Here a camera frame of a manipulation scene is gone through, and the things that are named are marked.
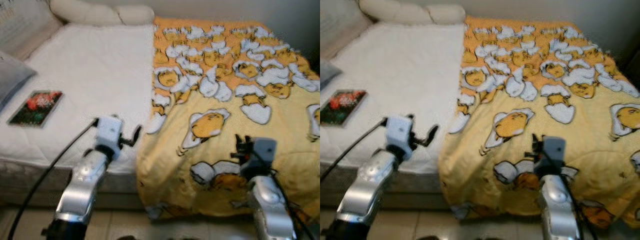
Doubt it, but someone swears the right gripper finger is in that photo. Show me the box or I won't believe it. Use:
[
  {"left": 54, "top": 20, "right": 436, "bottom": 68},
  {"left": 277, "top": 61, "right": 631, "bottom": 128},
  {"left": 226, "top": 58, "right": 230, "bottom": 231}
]
[
  {"left": 530, "top": 132, "right": 544, "bottom": 161},
  {"left": 234, "top": 133, "right": 249, "bottom": 162}
]

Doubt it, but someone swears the yellow cartoon egg blanket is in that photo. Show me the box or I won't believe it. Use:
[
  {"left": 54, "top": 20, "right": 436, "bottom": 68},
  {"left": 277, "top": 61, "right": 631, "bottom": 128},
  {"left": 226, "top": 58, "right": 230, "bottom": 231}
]
[
  {"left": 439, "top": 16, "right": 640, "bottom": 228},
  {"left": 136, "top": 17, "right": 321, "bottom": 223}
]

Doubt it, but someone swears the dark illustrated book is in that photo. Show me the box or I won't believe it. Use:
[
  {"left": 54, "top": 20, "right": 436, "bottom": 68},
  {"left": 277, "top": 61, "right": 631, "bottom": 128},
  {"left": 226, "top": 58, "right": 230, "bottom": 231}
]
[
  {"left": 7, "top": 90, "right": 64, "bottom": 128},
  {"left": 320, "top": 89, "right": 368, "bottom": 127}
]

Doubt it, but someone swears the grey plush pillow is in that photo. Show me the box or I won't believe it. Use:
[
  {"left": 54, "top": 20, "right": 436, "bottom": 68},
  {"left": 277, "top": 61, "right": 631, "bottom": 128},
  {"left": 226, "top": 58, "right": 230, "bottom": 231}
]
[
  {"left": 0, "top": 50, "right": 37, "bottom": 108},
  {"left": 320, "top": 59, "right": 343, "bottom": 91}
]

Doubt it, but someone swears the white quilted mattress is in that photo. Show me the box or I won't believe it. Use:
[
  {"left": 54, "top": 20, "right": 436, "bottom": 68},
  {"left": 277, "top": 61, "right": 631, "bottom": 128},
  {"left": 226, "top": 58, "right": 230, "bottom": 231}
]
[
  {"left": 0, "top": 22, "right": 156, "bottom": 173},
  {"left": 320, "top": 22, "right": 466, "bottom": 176}
]

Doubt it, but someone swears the grey bed base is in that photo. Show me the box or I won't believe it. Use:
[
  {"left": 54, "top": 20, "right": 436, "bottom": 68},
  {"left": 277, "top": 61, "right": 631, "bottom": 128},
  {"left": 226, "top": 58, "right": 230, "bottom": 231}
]
[
  {"left": 320, "top": 162, "right": 451, "bottom": 208},
  {"left": 0, "top": 160, "right": 146, "bottom": 208}
]

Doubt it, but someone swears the small cream pillow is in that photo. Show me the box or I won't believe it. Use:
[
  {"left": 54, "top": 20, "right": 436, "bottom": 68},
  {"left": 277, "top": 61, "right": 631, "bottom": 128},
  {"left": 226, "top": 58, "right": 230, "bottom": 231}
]
[
  {"left": 427, "top": 4, "right": 467, "bottom": 26},
  {"left": 117, "top": 5, "right": 156, "bottom": 27}
]

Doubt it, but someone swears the large cream pillow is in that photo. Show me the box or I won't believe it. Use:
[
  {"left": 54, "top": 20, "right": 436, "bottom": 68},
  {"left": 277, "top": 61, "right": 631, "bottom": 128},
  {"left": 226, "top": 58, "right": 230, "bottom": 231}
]
[
  {"left": 50, "top": 0, "right": 123, "bottom": 27},
  {"left": 359, "top": 0, "right": 433, "bottom": 26}
]

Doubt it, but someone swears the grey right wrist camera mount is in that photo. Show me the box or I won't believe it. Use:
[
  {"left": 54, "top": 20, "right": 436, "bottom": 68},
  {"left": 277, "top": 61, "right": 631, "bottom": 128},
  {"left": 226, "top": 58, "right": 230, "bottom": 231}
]
[
  {"left": 542, "top": 136, "right": 567, "bottom": 177},
  {"left": 252, "top": 137, "right": 277, "bottom": 178}
]

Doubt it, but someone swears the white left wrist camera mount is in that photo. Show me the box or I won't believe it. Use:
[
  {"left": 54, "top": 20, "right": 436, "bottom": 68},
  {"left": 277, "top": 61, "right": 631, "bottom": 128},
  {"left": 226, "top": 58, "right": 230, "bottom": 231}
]
[
  {"left": 94, "top": 116, "right": 123, "bottom": 161},
  {"left": 385, "top": 116, "right": 416, "bottom": 161}
]

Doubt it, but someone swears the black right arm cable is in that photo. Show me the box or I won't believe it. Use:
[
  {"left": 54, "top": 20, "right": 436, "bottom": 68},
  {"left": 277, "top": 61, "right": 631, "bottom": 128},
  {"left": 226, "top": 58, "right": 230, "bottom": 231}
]
[
  {"left": 565, "top": 170, "right": 598, "bottom": 240},
  {"left": 260, "top": 165, "right": 311, "bottom": 240}
]

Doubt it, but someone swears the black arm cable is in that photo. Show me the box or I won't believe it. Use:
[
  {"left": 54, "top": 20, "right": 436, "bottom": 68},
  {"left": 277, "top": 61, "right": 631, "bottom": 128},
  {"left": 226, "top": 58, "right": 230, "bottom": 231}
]
[
  {"left": 320, "top": 118, "right": 388, "bottom": 183},
  {"left": 260, "top": 165, "right": 311, "bottom": 240},
  {"left": 565, "top": 170, "right": 598, "bottom": 240},
  {"left": 7, "top": 118, "right": 98, "bottom": 240}
]

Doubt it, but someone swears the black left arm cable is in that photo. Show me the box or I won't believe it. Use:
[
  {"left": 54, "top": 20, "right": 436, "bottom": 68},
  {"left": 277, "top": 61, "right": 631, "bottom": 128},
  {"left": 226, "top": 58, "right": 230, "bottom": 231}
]
[
  {"left": 320, "top": 118, "right": 388, "bottom": 183},
  {"left": 7, "top": 118, "right": 98, "bottom": 240}
]

